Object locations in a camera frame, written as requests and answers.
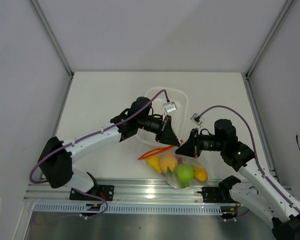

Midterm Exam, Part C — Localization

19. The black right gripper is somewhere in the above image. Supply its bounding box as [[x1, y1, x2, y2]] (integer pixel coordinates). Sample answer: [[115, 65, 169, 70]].
[[175, 128, 225, 159]]

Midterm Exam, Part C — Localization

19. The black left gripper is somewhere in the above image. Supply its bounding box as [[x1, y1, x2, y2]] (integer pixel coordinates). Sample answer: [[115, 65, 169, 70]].
[[137, 114, 180, 147]]

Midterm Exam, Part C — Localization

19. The clear orange zip bag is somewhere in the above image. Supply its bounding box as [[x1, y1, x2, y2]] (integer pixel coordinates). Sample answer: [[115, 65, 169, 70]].
[[138, 145, 208, 189]]

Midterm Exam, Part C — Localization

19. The green apple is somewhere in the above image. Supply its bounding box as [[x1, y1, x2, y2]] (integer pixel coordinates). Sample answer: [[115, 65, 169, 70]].
[[174, 163, 194, 184]]

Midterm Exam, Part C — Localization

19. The orange peach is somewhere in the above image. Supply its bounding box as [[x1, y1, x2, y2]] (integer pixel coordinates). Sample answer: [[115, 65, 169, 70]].
[[159, 155, 178, 173]]

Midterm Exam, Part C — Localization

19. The yellow green mango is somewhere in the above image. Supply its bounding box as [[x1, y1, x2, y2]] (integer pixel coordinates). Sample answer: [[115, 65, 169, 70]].
[[193, 166, 208, 183]]

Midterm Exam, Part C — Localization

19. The yellow bell pepper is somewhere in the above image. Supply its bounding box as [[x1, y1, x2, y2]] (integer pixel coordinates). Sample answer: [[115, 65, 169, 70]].
[[146, 155, 162, 175]]

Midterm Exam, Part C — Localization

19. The white cauliflower with leaves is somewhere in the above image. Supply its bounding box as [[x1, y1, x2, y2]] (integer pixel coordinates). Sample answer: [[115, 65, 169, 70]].
[[164, 173, 190, 189]]

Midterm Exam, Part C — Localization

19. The red grape bunch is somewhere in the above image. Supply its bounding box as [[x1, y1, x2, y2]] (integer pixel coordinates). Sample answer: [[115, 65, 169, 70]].
[[175, 155, 186, 164]]

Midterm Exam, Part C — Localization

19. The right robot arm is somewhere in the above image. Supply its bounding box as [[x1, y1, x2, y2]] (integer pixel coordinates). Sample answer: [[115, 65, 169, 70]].
[[175, 119, 300, 240]]

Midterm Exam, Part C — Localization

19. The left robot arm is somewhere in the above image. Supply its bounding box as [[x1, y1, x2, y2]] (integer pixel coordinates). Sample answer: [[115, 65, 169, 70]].
[[38, 96, 181, 200]]

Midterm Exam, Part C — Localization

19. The white perforated plastic basket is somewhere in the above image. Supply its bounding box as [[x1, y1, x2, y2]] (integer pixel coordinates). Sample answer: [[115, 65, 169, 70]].
[[136, 88, 188, 148]]

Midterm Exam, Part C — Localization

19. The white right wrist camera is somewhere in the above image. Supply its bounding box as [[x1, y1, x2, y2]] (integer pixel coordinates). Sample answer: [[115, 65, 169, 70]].
[[190, 113, 205, 131]]

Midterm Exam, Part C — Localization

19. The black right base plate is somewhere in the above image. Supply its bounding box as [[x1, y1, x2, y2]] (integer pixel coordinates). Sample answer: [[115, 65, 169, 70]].
[[197, 186, 236, 204]]

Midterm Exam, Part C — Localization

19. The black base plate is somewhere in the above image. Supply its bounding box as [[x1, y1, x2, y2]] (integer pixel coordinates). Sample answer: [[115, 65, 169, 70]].
[[69, 185, 115, 202], [197, 186, 236, 204]]

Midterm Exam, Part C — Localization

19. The aluminium mounting rail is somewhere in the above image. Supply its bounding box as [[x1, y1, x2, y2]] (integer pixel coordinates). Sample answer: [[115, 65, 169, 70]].
[[23, 168, 297, 207]]

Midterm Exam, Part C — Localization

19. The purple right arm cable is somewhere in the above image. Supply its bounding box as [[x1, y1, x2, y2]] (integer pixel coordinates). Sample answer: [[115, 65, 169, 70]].
[[197, 104, 300, 226]]

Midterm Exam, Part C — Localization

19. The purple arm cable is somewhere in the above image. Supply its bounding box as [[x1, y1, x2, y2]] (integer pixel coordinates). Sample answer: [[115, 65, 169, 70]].
[[29, 89, 171, 221], [197, 104, 300, 226]]

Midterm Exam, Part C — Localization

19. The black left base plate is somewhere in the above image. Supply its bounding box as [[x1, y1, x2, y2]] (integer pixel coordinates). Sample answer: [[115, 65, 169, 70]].
[[69, 185, 115, 202]]

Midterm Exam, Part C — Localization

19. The right aluminium frame post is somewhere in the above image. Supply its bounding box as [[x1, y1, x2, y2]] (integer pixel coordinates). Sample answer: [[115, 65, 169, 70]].
[[244, 0, 297, 79]]

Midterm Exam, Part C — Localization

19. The aluminium frame post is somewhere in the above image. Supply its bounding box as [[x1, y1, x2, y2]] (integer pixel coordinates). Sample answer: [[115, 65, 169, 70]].
[[27, 0, 74, 79], [244, 0, 297, 79]]

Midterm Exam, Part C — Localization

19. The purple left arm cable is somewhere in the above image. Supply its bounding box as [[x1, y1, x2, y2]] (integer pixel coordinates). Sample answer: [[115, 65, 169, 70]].
[[29, 89, 171, 221]]

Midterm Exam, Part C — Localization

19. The white slotted cable duct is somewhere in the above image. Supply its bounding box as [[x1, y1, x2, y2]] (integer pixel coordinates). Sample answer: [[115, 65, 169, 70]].
[[33, 202, 223, 216]]

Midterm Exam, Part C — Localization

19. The left aluminium frame post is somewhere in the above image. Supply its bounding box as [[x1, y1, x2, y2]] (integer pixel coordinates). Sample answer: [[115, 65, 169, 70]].
[[27, 0, 74, 79]]

